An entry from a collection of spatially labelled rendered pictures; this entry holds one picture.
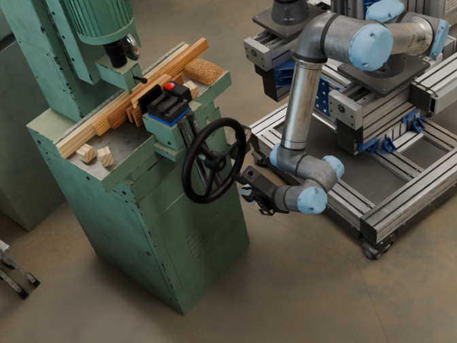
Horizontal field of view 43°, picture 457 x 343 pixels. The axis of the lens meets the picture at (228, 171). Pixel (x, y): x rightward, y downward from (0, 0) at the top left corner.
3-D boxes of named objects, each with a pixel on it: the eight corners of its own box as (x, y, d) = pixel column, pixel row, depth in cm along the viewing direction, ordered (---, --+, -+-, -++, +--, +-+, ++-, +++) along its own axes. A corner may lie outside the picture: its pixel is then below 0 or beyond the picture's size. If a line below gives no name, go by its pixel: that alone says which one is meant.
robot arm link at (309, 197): (334, 200, 164) (317, 221, 161) (309, 197, 173) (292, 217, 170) (321, 179, 161) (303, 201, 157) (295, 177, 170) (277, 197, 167)
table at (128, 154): (126, 207, 172) (121, 194, 167) (64, 169, 188) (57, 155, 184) (254, 92, 199) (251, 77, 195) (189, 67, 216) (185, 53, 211)
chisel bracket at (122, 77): (130, 96, 185) (122, 74, 179) (102, 82, 192) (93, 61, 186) (146, 83, 188) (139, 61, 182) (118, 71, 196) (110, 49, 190)
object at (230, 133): (239, 162, 220) (235, 147, 214) (214, 150, 226) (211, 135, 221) (252, 148, 224) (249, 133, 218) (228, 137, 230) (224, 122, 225)
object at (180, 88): (171, 127, 175) (166, 113, 171) (146, 115, 181) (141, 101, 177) (200, 102, 181) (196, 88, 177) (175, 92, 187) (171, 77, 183)
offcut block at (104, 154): (114, 163, 177) (109, 152, 174) (103, 167, 176) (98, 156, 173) (112, 156, 179) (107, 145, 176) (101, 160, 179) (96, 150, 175)
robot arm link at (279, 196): (278, 198, 167) (295, 179, 170) (268, 197, 171) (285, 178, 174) (291, 216, 170) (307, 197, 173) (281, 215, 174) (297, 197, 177)
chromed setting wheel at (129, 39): (139, 67, 200) (129, 37, 191) (115, 58, 206) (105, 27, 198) (145, 62, 201) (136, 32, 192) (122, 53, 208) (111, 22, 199)
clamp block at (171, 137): (177, 152, 180) (170, 131, 174) (147, 137, 187) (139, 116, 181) (208, 124, 187) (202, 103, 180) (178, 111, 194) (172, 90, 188)
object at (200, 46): (100, 136, 187) (96, 126, 184) (96, 134, 188) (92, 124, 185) (209, 47, 211) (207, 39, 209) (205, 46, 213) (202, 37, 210)
